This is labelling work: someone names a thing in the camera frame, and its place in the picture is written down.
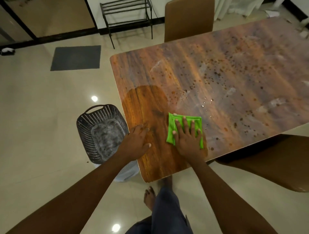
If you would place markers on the person's left thumb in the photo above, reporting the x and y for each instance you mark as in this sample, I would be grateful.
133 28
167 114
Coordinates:
145 146

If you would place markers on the person's bare foot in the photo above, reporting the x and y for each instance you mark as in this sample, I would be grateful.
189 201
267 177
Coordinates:
149 197

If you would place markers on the person's right forearm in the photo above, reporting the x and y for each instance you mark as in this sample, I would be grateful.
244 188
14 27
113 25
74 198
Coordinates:
224 202

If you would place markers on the dark grey floor mat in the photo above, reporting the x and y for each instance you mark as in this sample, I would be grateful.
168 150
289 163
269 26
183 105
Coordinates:
76 57

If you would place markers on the brown chair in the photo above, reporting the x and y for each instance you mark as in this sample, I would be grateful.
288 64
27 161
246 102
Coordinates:
188 20
272 161

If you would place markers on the person's blue trousers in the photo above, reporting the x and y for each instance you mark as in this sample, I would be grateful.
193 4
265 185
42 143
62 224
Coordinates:
166 214

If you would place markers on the person's left hand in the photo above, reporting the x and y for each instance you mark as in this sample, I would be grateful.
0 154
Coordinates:
134 144

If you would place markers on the black framed glass door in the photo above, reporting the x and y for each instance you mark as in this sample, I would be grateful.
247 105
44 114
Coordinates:
48 19

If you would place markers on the white paper scrap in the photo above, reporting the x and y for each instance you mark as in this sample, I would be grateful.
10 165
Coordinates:
272 13

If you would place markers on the person's left forearm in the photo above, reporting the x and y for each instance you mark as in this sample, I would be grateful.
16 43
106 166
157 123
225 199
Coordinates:
79 195

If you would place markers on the grey plastic basket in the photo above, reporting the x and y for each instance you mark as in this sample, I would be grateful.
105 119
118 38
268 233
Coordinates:
103 135

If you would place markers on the person's right thumb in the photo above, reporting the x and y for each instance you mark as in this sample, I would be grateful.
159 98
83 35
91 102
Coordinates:
174 137

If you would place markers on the white curtain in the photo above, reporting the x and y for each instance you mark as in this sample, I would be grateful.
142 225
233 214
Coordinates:
236 6

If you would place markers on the person's right little finger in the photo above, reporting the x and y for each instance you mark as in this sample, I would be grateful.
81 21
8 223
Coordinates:
199 135

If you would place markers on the green cleaning cloth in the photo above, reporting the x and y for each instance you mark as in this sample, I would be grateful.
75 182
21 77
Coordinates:
172 125

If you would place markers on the small white and black object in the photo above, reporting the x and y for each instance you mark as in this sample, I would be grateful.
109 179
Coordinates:
7 51

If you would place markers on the person's right middle finger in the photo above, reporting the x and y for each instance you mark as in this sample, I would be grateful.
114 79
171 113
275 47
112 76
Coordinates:
186 126

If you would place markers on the person's right hand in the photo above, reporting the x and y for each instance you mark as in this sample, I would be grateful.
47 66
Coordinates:
188 144

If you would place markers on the black metal rack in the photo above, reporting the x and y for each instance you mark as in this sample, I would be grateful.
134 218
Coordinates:
125 12

